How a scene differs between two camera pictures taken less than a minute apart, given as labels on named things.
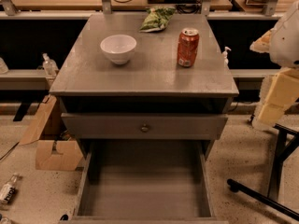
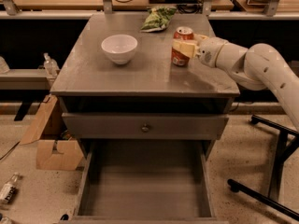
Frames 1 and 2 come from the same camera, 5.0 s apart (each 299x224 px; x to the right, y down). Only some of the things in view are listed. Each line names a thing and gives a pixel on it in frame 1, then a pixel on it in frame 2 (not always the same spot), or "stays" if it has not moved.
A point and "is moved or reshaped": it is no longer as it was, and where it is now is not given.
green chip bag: [157, 19] stays
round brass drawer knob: [144, 129] stays
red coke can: [188, 45] is moved or reshaped
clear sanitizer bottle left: [49, 65] stays
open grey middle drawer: [145, 182] stays
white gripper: [287, 42] → [210, 51]
